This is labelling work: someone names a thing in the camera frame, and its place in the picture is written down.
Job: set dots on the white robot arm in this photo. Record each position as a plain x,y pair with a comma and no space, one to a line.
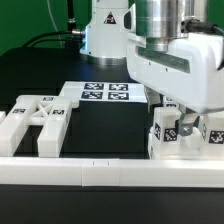
158,21

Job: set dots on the white front rail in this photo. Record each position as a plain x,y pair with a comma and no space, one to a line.
111,172

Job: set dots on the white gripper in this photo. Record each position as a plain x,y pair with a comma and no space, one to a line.
190,73

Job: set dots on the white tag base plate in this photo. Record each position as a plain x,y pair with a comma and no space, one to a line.
104,91

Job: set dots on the white chair backrest frame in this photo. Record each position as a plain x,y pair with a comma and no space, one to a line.
52,113

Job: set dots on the white chair seat part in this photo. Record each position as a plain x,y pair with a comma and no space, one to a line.
183,148

